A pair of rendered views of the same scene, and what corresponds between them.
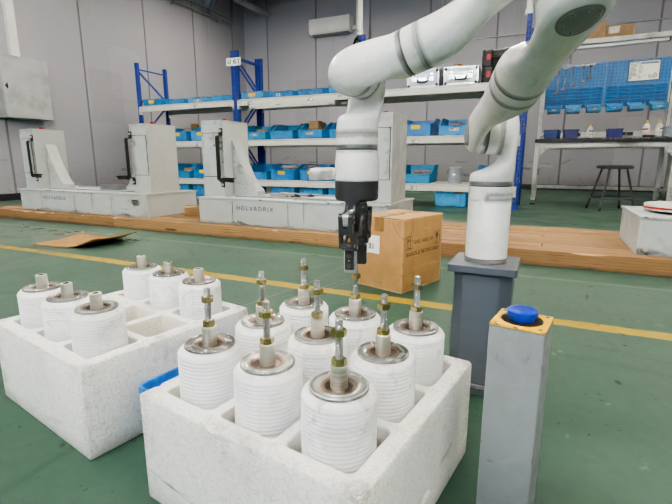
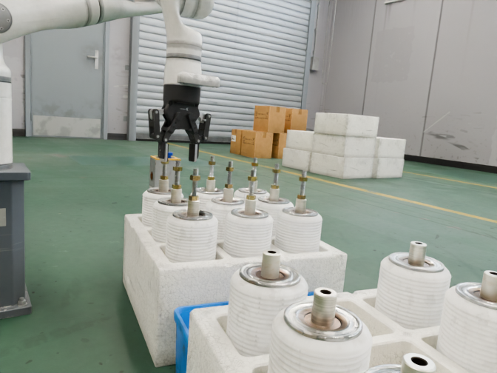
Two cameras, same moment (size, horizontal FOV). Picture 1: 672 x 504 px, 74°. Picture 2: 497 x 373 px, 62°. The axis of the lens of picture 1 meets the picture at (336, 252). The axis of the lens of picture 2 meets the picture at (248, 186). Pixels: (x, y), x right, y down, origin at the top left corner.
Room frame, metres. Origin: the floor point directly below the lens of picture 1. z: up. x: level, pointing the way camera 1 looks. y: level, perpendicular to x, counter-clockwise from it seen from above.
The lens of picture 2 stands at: (1.43, 0.54, 0.44)
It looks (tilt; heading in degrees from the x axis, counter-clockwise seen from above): 9 degrees down; 211
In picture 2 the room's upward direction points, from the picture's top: 5 degrees clockwise
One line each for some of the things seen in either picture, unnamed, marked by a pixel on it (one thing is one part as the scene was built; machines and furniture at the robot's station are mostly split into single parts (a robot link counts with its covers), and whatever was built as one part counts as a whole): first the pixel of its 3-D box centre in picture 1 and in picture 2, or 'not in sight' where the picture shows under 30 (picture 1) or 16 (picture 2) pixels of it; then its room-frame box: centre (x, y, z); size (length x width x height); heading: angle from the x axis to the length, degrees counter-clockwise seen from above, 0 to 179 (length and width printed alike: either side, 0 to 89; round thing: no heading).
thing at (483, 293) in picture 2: (67, 290); (492, 286); (0.87, 0.55, 0.26); 0.02 x 0.02 x 0.03
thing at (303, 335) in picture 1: (317, 335); (227, 201); (0.67, 0.03, 0.25); 0.08 x 0.08 x 0.01
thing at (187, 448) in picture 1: (318, 425); (222, 269); (0.67, 0.03, 0.09); 0.39 x 0.39 x 0.18; 57
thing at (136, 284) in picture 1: (145, 299); not in sight; (1.13, 0.51, 0.16); 0.10 x 0.10 x 0.18
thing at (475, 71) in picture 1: (462, 78); not in sight; (5.24, -1.42, 1.42); 0.43 x 0.37 x 0.19; 158
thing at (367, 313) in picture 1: (355, 313); (175, 202); (0.77, -0.04, 0.25); 0.08 x 0.08 x 0.01
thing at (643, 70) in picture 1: (644, 70); not in sight; (5.45, -3.57, 1.54); 0.32 x 0.02 x 0.25; 65
